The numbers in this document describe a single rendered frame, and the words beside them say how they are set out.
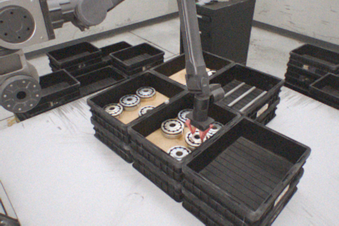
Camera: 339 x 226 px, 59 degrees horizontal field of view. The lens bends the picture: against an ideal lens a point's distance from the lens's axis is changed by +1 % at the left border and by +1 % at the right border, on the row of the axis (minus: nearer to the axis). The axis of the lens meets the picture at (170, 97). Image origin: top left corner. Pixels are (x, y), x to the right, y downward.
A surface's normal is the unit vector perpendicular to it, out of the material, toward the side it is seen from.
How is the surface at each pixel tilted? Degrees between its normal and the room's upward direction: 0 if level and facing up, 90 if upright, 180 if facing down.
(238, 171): 0
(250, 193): 0
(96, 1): 66
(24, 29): 90
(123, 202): 0
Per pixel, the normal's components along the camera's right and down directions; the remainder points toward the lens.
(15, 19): 0.65, 0.42
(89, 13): 0.58, 0.05
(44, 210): -0.01, -0.83
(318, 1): -0.77, 0.37
